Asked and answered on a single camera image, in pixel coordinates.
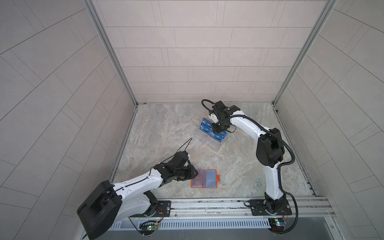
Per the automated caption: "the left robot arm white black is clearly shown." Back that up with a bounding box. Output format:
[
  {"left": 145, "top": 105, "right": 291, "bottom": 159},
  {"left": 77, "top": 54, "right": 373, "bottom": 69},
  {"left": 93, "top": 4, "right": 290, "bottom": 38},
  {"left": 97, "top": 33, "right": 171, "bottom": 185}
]
[{"left": 77, "top": 151, "right": 198, "bottom": 240}]

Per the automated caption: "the blue card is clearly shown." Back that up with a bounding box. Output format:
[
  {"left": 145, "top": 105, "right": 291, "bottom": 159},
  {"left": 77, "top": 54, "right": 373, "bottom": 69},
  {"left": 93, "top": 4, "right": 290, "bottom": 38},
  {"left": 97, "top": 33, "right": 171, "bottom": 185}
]
[
  {"left": 200, "top": 124, "right": 212, "bottom": 135},
  {"left": 210, "top": 132, "right": 227, "bottom": 143},
  {"left": 202, "top": 118, "right": 212, "bottom": 128}
]

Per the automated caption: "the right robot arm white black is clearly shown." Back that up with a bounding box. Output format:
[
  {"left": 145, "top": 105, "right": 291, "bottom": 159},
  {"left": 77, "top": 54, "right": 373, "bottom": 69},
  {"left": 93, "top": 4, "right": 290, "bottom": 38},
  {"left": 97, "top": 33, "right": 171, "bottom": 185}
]
[{"left": 202, "top": 100, "right": 286, "bottom": 215}]

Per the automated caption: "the right circuit board with wires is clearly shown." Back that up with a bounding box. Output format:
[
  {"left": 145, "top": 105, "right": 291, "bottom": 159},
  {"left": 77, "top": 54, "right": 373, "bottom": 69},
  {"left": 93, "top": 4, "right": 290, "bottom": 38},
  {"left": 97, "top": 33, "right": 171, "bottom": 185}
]
[{"left": 268, "top": 218, "right": 286, "bottom": 233}]

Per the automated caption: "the left circuit board with wires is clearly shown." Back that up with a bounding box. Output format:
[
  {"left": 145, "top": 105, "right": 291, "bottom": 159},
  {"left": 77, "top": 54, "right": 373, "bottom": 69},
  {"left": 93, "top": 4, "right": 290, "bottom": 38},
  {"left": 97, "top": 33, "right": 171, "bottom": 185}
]
[{"left": 139, "top": 221, "right": 160, "bottom": 236}]

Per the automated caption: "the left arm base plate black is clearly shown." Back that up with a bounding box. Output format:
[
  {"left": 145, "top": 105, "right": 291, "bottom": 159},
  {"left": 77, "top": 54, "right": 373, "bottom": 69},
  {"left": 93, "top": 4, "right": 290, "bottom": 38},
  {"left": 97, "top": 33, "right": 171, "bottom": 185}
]
[{"left": 132, "top": 201, "right": 172, "bottom": 218}]

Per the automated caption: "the clear acrylic card display stand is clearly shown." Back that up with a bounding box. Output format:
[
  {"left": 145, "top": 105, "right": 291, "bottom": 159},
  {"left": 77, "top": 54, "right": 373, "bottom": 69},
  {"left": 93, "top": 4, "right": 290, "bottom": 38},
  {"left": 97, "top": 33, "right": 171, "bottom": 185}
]
[{"left": 196, "top": 118, "right": 228, "bottom": 152}]

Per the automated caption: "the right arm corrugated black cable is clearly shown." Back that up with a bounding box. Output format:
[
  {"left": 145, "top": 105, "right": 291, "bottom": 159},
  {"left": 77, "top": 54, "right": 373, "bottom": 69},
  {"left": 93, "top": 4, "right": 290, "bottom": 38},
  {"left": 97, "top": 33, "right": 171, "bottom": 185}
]
[{"left": 200, "top": 99, "right": 300, "bottom": 234}]

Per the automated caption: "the circuit board with wires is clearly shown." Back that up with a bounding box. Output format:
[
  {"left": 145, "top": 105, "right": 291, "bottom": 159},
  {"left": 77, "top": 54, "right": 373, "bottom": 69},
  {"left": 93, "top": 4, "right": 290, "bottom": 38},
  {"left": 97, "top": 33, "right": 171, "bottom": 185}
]
[
  {"left": 268, "top": 218, "right": 286, "bottom": 233},
  {"left": 139, "top": 221, "right": 160, "bottom": 236}
]

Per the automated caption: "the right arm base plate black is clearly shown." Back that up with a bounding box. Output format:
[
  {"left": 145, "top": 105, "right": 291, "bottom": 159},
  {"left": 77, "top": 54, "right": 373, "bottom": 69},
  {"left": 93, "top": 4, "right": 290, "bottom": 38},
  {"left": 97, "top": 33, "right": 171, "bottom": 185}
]
[{"left": 244, "top": 199, "right": 292, "bottom": 216}]

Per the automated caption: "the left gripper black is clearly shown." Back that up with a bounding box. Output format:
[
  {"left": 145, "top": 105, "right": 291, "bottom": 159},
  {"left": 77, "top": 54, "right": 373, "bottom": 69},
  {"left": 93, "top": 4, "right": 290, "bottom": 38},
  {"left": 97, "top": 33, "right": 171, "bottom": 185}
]
[{"left": 172, "top": 165, "right": 200, "bottom": 182}]

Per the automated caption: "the orange card holder wallet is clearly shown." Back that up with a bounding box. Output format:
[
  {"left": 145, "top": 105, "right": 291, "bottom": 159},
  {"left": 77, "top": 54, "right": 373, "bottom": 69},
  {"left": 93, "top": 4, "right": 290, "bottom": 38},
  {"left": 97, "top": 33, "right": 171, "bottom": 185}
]
[{"left": 194, "top": 170, "right": 221, "bottom": 189}]

